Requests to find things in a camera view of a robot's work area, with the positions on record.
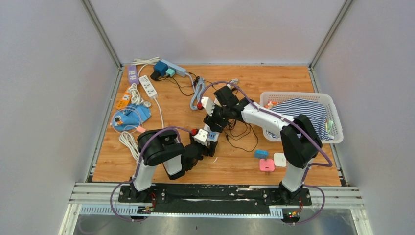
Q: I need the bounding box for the black mounting rail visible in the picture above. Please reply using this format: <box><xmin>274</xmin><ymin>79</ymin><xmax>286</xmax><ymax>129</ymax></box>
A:
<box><xmin>117</xmin><ymin>184</ymin><xmax>312</xmax><ymax>214</ymax></box>

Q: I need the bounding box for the orange power strip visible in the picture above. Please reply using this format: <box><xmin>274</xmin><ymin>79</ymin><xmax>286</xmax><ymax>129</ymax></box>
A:
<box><xmin>116</xmin><ymin>91</ymin><xmax>132</xmax><ymax>110</ymax></box>

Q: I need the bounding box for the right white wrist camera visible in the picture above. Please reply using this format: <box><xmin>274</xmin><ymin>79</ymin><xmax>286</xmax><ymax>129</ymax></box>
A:
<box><xmin>200</xmin><ymin>96</ymin><xmax>215</xmax><ymax>116</ymax></box>

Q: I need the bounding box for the black charger with cable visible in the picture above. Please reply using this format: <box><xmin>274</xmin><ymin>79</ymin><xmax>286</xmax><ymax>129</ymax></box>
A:
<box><xmin>223</xmin><ymin>119</ymin><xmax>259</xmax><ymax>153</ymax></box>

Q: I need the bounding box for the purple power strip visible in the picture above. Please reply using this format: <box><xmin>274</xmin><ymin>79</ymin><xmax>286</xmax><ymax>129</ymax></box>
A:
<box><xmin>127</xmin><ymin>65</ymin><xmax>139</xmax><ymax>85</ymax></box>

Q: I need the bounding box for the pink square charger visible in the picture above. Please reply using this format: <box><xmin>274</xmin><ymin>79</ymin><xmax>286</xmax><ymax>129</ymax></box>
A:
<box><xmin>259</xmin><ymin>159</ymin><xmax>275</xmax><ymax>173</ymax></box>

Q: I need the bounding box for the white square charger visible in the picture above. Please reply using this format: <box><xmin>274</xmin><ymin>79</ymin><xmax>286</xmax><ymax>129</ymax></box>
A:
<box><xmin>273</xmin><ymin>153</ymin><xmax>287</xmax><ymax>167</ymax></box>

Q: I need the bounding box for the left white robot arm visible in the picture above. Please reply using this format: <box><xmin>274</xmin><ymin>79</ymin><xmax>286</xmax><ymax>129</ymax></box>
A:
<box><xmin>130</xmin><ymin>126</ymin><xmax>220</xmax><ymax>202</ymax></box>

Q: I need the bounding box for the white power strip with cord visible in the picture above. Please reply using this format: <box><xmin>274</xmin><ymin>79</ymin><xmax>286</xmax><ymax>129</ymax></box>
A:
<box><xmin>138</xmin><ymin>75</ymin><xmax>158</xmax><ymax>99</ymax></box>

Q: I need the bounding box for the light blue coiled cable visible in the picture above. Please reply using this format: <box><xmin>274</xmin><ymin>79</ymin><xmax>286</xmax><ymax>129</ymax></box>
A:
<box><xmin>189</xmin><ymin>77</ymin><xmax>207</xmax><ymax>111</ymax></box>

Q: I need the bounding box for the white power strip blue USB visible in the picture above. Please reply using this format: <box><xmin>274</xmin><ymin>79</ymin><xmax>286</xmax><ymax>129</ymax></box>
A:
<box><xmin>204</xmin><ymin>104</ymin><xmax>220</xmax><ymax>141</ymax></box>

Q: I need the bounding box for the white plastic basket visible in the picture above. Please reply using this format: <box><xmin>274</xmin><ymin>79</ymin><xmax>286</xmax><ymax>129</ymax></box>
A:
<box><xmin>260</xmin><ymin>91</ymin><xmax>344</xmax><ymax>144</ymax></box>

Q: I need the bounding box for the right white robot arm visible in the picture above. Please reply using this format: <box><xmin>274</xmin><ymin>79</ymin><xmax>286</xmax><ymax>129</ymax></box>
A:
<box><xmin>197</xmin><ymin>83</ymin><xmax>323</xmax><ymax>205</ymax></box>

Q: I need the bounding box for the dark blue cube adapter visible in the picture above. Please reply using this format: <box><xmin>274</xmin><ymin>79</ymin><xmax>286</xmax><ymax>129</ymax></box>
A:
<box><xmin>153</xmin><ymin>61</ymin><xmax>168</xmax><ymax>77</ymax></box>

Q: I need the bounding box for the small blue charger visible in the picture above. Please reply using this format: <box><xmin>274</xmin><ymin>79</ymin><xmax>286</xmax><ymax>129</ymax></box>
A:
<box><xmin>254</xmin><ymin>149</ymin><xmax>269</xmax><ymax>159</ymax></box>

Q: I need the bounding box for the light blue power strip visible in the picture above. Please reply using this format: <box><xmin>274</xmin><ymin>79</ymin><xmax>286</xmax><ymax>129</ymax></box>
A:
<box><xmin>161</xmin><ymin>59</ymin><xmax>187</xmax><ymax>77</ymax></box>

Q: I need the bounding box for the striped blue white cloth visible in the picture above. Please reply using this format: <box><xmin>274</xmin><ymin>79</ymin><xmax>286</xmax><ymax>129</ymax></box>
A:
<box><xmin>270</xmin><ymin>98</ymin><xmax>334</xmax><ymax>141</ymax></box>

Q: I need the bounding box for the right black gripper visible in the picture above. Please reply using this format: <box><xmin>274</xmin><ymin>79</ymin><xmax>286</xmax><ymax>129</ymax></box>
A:
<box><xmin>204</xmin><ymin>102</ymin><xmax>231</xmax><ymax>133</ymax></box>

